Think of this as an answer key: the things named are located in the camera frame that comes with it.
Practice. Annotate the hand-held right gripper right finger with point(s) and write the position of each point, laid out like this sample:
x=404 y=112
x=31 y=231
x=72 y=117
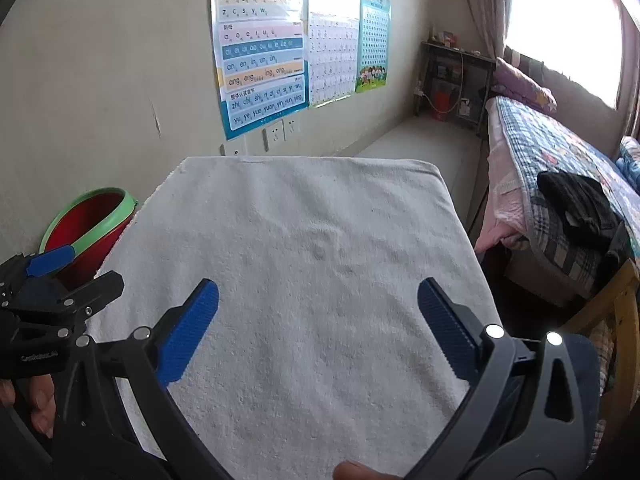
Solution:
x=445 y=325

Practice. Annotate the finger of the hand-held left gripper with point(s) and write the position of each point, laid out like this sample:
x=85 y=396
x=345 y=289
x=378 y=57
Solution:
x=50 y=259
x=85 y=290

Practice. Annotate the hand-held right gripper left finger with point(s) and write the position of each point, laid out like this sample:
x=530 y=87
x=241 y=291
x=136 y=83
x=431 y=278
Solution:
x=192 y=330

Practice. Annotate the red bin with green rim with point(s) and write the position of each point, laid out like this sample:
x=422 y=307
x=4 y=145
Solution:
x=85 y=220

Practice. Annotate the person's left hand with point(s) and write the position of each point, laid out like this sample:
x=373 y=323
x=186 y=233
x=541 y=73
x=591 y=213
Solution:
x=42 y=405

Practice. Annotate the person's right hand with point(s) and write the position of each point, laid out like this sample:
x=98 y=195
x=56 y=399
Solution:
x=355 y=471

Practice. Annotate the pink bed sheet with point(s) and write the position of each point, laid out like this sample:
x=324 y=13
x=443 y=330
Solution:
x=497 y=220

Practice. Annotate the white towel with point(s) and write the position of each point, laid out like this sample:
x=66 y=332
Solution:
x=310 y=260

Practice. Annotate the checked seat cushion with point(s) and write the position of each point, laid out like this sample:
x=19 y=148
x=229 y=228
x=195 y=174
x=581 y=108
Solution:
x=602 y=340

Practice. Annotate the wooden chair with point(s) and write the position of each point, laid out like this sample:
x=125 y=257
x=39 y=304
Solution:
x=622 y=310

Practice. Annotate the black clothing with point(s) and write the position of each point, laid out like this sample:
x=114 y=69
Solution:
x=575 y=200

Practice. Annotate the patchwork quilt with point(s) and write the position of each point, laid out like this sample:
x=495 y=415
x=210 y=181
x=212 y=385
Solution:
x=550 y=150

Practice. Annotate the red container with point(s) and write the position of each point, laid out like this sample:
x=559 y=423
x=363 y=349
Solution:
x=441 y=102

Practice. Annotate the blue patterned blanket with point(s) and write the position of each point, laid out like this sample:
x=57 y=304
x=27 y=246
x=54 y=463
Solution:
x=631 y=160

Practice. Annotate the purple pillow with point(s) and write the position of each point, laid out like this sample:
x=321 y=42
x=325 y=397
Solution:
x=520 y=82

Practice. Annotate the dark metal shelf unit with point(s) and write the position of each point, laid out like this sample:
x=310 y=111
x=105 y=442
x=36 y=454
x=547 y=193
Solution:
x=450 y=47

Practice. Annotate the pale curtain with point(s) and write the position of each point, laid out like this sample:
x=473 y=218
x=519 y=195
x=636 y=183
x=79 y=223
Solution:
x=482 y=5

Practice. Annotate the bright window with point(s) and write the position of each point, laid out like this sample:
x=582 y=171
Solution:
x=560 y=20

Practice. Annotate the small white wall socket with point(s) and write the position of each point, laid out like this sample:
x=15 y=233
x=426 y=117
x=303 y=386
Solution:
x=235 y=149

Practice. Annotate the large white wall socket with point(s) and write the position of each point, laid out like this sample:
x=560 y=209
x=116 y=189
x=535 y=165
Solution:
x=274 y=136

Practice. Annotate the letter chart wall poster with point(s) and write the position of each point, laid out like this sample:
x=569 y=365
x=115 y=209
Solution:
x=260 y=50

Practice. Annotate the pale grid wall poster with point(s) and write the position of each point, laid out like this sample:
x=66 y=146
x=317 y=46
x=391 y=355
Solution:
x=332 y=45

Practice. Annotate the teal grid wall poster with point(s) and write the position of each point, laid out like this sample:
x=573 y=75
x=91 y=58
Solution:
x=374 y=30

